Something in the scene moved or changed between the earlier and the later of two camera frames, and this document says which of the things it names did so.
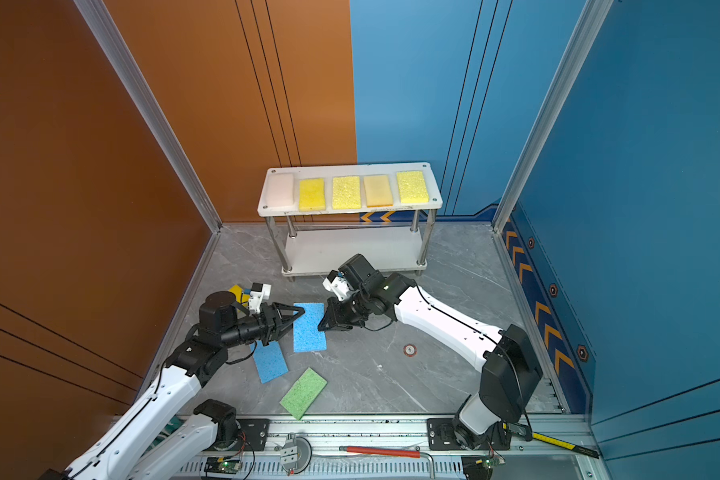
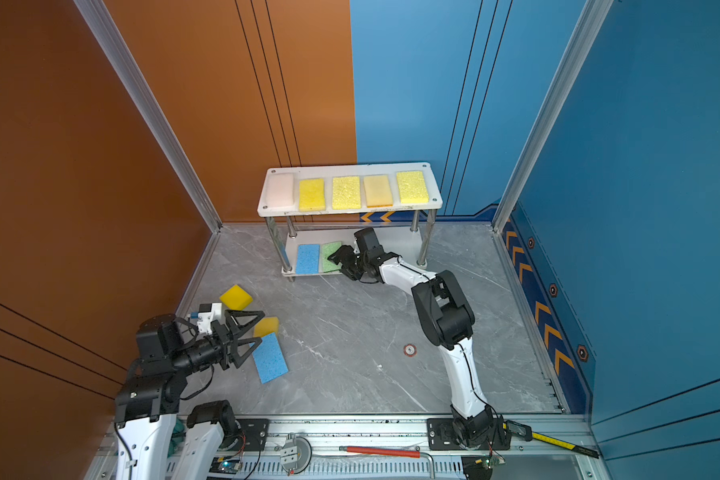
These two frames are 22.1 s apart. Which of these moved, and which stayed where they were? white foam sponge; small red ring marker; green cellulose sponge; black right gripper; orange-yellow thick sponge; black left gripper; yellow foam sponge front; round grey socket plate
Moved: black right gripper; green cellulose sponge; black left gripper
Stayed: orange-yellow thick sponge; white foam sponge; small red ring marker; round grey socket plate; yellow foam sponge front
